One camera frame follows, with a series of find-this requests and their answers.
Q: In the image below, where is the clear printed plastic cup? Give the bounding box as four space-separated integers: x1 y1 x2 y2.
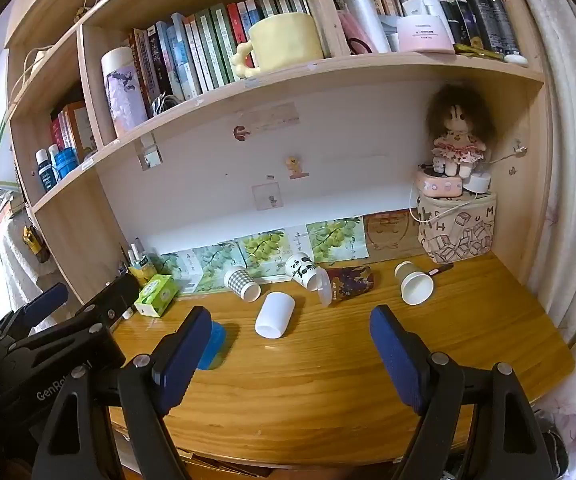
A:
317 266 375 307

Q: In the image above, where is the blue plastic cup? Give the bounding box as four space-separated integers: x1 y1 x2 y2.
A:
198 321 226 370

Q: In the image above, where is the brown sleeve paper cup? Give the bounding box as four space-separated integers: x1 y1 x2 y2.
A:
394 261 434 307

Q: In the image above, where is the white plastic cup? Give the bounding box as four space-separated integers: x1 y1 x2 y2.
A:
255 292 295 339

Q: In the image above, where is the grey checked paper cup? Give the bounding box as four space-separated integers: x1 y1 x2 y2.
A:
224 266 262 302

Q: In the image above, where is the panda print paper cup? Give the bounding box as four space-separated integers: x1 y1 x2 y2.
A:
285 252 323 292

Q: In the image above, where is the white spray bottle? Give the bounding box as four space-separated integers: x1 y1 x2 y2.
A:
122 306 135 320

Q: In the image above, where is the green tissue box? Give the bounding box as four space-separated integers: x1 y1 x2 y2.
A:
134 274 179 318

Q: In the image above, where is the yellow packet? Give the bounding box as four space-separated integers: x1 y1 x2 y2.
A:
128 256 158 287

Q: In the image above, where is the black pen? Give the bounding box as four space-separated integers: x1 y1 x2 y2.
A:
427 262 454 276

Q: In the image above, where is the dark blue bottle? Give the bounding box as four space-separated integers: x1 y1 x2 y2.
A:
35 148 58 192

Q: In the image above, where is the brown cartoon paper sheet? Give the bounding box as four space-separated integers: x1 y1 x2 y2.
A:
363 210 423 262

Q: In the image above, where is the letter print fabric bag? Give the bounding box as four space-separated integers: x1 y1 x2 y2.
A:
415 191 497 264

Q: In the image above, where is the pink rectangular device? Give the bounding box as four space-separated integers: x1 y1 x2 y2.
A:
416 168 463 198

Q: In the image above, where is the white purple thermos bottle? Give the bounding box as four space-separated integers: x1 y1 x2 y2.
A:
101 47 148 138

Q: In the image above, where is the white round charger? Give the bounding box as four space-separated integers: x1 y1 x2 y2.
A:
463 171 492 195

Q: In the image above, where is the wooden bookshelf desk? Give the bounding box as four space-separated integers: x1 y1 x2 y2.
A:
6 0 574 467

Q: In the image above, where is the brown haired plush doll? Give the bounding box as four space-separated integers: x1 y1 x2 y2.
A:
425 84 495 180

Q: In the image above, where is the white tall tube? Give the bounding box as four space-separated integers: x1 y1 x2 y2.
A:
344 0 391 53

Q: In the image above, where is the yellow flower handle mug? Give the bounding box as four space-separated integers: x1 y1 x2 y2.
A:
230 12 325 79

